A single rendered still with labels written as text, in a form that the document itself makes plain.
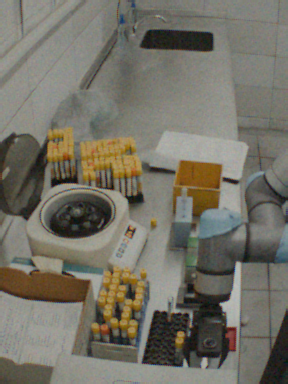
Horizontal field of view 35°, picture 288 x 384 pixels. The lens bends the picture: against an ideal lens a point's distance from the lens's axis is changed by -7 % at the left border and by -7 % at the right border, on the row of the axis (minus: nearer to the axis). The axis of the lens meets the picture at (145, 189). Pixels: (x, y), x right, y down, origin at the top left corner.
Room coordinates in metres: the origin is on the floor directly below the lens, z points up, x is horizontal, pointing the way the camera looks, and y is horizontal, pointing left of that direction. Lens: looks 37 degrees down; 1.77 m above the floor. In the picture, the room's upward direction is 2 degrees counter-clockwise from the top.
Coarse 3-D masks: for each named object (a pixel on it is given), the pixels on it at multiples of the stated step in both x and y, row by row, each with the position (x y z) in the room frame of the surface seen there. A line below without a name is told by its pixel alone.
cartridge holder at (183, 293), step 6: (192, 282) 0.76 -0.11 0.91; (180, 288) 0.76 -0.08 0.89; (186, 288) 0.74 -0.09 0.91; (192, 288) 0.75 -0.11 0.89; (180, 294) 0.74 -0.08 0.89; (186, 294) 0.73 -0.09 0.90; (192, 294) 0.74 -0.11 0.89; (180, 300) 0.72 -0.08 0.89; (186, 300) 0.71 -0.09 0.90; (192, 300) 0.71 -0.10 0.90; (186, 306) 0.71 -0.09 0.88; (192, 306) 0.71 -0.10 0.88; (198, 306) 0.70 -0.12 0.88
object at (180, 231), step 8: (176, 208) 0.96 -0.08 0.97; (176, 216) 0.93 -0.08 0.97; (184, 216) 0.93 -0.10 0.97; (176, 224) 0.91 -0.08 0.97; (184, 224) 0.91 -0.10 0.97; (192, 224) 1.00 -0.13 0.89; (176, 232) 0.91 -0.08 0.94; (184, 232) 0.91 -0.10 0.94; (192, 232) 0.97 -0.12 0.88; (176, 240) 0.91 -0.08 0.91; (184, 240) 0.91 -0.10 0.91; (176, 248) 0.91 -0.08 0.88; (184, 248) 0.91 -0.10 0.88
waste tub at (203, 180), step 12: (180, 168) 1.18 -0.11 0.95; (192, 168) 1.17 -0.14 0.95; (204, 168) 1.17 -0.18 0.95; (216, 168) 1.16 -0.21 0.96; (180, 180) 1.18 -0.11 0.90; (192, 180) 1.17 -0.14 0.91; (204, 180) 1.17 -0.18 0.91; (216, 180) 1.16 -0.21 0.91; (180, 192) 1.05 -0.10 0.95; (192, 192) 1.05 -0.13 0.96; (204, 192) 1.04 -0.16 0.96; (216, 192) 1.03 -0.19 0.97; (192, 204) 1.05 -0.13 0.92; (204, 204) 1.04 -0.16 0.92; (216, 204) 1.03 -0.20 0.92
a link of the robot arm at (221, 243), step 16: (208, 224) 0.62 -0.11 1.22; (224, 224) 0.61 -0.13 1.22; (240, 224) 0.63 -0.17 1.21; (208, 240) 0.61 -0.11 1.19; (224, 240) 0.60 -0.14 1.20; (240, 240) 0.60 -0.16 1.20; (208, 256) 0.59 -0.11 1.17; (224, 256) 0.59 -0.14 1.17; (240, 256) 0.59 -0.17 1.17; (208, 272) 0.58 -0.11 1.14; (224, 272) 0.57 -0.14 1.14
